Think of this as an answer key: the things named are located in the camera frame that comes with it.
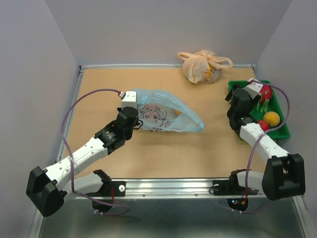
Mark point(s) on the blue printed plastic bag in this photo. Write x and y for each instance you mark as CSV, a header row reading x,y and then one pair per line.
x,y
156,107

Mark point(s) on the aluminium frame rail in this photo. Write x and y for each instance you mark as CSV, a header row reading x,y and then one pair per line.
x,y
168,174

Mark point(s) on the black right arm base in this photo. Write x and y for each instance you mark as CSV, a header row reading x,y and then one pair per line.
x,y
238,196

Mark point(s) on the green plastic tray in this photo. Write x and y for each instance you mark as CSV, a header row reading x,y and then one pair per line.
x,y
273,105

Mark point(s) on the orange knotted plastic bag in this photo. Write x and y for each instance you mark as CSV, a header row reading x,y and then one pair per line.
x,y
204,66

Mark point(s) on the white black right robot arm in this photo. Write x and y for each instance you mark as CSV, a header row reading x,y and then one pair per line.
x,y
284,174

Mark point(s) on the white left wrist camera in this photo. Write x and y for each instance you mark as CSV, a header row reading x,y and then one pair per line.
x,y
128,99

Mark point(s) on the yellow round fruit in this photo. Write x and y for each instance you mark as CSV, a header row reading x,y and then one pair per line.
x,y
272,118

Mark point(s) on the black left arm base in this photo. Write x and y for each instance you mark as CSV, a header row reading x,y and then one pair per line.
x,y
110,191

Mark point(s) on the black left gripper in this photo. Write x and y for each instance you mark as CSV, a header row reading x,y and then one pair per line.
x,y
137,123

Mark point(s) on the red green dragon fruit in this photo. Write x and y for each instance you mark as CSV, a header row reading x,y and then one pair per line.
x,y
265,94

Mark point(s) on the red round fruit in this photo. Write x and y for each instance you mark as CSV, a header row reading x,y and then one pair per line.
x,y
264,125

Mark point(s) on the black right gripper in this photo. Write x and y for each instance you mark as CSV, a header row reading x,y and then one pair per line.
x,y
252,101

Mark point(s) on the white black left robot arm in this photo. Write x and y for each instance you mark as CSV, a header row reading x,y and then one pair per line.
x,y
50,187

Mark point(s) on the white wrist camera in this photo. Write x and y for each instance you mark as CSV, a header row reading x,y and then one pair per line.
x,y
128,99
253,87

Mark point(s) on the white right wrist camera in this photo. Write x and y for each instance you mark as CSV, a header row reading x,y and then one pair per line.
x,y
253,87

